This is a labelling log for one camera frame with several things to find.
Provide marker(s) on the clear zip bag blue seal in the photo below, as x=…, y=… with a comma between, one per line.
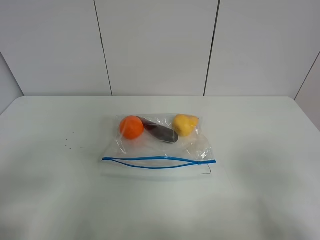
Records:
x=148, y=157

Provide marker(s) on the dark purple eggplant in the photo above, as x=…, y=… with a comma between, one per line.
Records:
x=160, y=132

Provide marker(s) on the yellow pear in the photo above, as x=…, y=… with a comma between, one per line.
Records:
x=184, y=124

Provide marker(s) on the orange fruit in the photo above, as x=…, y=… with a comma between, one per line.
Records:
x=131, y=127

